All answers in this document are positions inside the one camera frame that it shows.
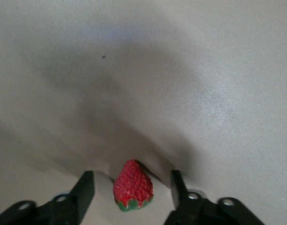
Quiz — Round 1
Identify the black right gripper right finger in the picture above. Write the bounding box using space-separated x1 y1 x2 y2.
164 170 265 225

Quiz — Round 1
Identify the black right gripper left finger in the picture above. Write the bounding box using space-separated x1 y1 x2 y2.
0 170 96 225

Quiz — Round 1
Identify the red strawberry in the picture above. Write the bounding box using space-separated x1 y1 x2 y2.
112 159 155 213

